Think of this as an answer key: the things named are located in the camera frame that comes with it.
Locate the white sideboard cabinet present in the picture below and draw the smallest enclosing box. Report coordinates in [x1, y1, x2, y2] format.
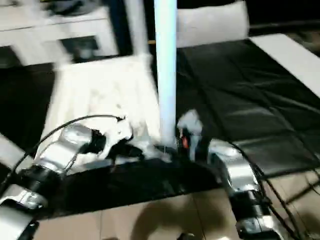
[0, 4, 119, 66]

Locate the white flat board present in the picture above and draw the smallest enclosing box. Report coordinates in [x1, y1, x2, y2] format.
[249, 33, 320, 99]

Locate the grey round bag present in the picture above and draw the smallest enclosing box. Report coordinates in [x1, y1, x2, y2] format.
[49, 0, 87, 15]

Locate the white plastic table top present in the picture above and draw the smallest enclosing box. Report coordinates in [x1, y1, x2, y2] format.
[37, 53, 177, 171]

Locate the black table mat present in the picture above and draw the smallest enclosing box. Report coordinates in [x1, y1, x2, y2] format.
[0, 38, 320, 221]

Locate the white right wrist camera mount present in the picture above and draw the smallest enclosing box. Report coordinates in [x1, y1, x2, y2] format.
[176, 108, 204, 160]

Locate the black cabinet with gold label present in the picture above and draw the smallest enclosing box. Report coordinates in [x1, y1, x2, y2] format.
[107, 0, 181, 58]

